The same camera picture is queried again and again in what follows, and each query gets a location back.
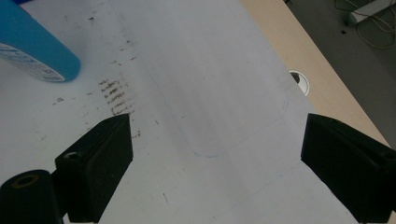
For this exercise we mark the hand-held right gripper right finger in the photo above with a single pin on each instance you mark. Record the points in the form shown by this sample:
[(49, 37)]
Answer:
[(348, 168)]

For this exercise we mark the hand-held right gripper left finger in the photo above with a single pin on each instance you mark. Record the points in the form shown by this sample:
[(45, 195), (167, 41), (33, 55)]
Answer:
[(99, 161)]

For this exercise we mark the blue bottle with white cap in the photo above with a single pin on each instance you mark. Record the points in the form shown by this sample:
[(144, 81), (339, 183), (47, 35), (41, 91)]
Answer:
[(31, 34)]

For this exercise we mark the grey power strip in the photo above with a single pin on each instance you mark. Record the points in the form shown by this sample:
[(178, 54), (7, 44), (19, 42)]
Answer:
[(369, 11)]

